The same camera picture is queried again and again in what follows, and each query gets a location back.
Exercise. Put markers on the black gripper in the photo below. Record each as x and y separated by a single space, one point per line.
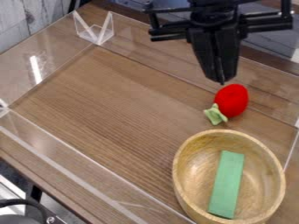
211 15

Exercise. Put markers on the clear acrylic front panel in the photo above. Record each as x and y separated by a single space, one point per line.
88 188

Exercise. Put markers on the green rectangular block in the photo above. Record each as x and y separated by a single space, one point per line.
224 195

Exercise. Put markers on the brown wooden bowl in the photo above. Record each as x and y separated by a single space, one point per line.
193 170

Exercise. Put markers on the clear acrylic corner bracket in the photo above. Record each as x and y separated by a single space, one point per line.
95 34

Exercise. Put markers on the red plush strawberry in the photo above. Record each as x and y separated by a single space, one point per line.
229 104

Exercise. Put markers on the black table leg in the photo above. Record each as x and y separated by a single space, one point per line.
36 193

